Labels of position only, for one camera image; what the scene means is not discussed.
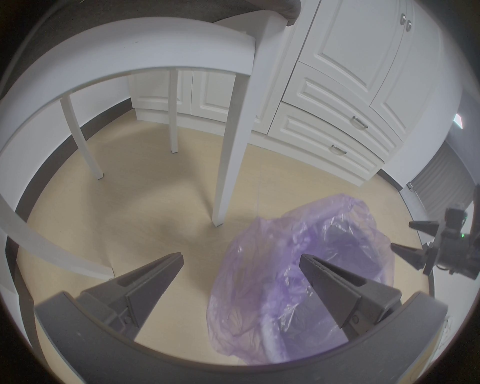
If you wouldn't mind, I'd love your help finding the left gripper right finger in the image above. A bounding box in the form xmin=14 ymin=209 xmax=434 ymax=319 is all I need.
xmin=299 ymin=253 xmax=403 ymax=342

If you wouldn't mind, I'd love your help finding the purple plastic bag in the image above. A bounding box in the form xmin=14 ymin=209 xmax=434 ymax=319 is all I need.
xmin=206 ymin=193 xmax=395 ymax=365

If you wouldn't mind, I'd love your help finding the white chair with grey seat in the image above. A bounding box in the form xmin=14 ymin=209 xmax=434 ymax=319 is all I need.
xmin=0 ymin=0 xmax=303 ymax=283

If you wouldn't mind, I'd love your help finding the white trash bin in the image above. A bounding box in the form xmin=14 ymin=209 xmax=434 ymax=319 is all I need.
xmin=255 ymin=215 xmax=387 ymax=365

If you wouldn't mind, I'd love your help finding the white wardrobe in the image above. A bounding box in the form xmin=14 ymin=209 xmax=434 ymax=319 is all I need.
xmin=127 ymin=0 xmax=444 ymax=189

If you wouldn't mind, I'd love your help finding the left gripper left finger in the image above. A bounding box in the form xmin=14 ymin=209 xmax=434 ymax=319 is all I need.
xmin=76 ymin=252 xmax=185 ymax=341

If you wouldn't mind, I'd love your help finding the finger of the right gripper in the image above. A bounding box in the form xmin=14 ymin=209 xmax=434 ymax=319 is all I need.
xmin=408 ymin=220 xmax=440 ymax=235
xmin=390 ymin=242 xmax=429 ymax=270

